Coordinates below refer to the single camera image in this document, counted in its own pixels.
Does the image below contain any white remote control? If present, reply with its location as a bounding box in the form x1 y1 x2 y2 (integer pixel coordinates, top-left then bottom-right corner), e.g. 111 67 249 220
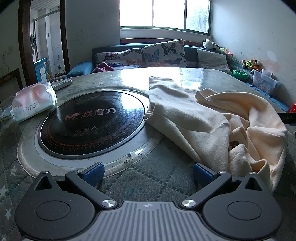
50 78 72 91

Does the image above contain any black round induction cooktop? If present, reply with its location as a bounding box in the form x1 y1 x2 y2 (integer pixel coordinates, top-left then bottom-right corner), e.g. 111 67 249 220
37 90 146 160

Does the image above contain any panda plush toy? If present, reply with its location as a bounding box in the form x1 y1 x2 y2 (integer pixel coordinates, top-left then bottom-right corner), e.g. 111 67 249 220
203 39 220 51

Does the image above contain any cream fleece garment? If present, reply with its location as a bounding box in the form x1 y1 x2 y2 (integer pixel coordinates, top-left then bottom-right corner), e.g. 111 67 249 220
144 76 288 194

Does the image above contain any blue box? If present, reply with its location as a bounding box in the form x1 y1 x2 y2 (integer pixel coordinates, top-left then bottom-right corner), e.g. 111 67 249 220
33 57 48 82

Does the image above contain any clear glass dish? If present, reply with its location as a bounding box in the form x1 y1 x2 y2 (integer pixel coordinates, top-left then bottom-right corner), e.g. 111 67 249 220
0 102 14 121

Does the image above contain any clear plastic storage box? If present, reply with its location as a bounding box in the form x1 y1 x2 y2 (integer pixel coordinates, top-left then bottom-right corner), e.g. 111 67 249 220
252 69 279 96

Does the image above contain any dark wooden chair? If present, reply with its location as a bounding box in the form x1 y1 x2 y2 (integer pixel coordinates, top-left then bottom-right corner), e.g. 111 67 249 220
0 68 23 102

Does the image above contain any colourful toy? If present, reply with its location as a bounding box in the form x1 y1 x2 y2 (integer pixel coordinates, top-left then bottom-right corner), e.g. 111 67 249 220
220 46 233 57

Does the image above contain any butterfly print pillow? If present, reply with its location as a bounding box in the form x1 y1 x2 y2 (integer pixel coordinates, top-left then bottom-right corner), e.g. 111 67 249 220
111 64 143 70
142 39 187 68
95 48 143 67

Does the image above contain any brown and green plush toy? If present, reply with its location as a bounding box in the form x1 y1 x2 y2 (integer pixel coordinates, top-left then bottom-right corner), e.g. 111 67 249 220
242 58 262 72

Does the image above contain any grey pillow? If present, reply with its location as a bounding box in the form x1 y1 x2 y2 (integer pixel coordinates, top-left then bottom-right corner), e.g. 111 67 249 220
197 49 233 75

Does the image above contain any pink cloth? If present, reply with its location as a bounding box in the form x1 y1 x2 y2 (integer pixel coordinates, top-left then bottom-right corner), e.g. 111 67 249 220
96 62 115 73

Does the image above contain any soft tissue pack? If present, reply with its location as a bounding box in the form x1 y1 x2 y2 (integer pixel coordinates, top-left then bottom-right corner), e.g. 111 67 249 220
11 81 57 123

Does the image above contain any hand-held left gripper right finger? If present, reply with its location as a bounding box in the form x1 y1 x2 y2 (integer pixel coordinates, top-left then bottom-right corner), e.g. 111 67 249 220
179 163 272 209

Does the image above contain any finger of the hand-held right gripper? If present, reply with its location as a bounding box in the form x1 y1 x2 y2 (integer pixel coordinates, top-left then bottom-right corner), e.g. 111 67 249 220
279 113 296 124

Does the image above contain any green bowl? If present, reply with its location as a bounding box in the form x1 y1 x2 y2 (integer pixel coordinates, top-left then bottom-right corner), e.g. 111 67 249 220
232 70 250 80

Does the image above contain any blue sofa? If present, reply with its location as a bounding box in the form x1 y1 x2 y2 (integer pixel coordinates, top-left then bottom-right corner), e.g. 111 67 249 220
66 44 290 112

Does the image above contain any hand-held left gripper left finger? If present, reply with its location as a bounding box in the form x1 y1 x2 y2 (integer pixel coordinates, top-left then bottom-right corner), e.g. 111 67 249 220
29 162 119 209

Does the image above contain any window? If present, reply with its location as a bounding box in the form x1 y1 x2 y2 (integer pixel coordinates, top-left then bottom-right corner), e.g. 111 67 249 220
119 0 213 33

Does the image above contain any dark wooden door frame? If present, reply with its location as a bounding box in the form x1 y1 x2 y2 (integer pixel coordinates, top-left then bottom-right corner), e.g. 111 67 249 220
18 0 71 82

